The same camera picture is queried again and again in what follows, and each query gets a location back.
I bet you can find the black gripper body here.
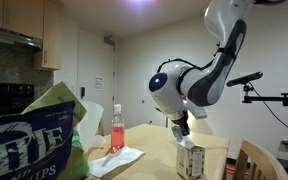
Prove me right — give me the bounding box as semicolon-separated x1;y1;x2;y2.
173;111;188;128

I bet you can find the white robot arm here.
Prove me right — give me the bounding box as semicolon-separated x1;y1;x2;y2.
149;0;254;136

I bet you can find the green plastic bag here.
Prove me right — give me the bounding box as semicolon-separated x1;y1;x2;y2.
59;129;89;180

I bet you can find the green snack bag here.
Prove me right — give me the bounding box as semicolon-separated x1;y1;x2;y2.
23;82;87;126

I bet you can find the blue chips bag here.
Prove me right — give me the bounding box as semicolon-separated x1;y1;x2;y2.
0;101;75;180

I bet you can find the pink spray bottle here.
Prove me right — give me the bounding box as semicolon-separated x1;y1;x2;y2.
111;104;125;152

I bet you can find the wooden chair near table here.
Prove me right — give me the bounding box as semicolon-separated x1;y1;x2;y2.
232;139;288;180

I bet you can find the white paper napkin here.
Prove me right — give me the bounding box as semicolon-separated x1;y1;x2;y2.
88;146;144;177

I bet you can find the white door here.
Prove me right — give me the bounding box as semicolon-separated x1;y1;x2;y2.
78;28;114;135

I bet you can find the black stove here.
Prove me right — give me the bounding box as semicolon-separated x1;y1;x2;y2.
0;83;34;115

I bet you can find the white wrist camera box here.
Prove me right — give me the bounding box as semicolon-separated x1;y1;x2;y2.
186;100;207;119

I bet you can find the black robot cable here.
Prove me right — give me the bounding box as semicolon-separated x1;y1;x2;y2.
156;46;225;75

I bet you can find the black camera arm mount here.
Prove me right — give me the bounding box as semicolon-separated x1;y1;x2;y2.
226;71;288;106

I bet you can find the wooden wall cabinet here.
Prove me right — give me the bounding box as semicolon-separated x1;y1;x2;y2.
34;0;64;71

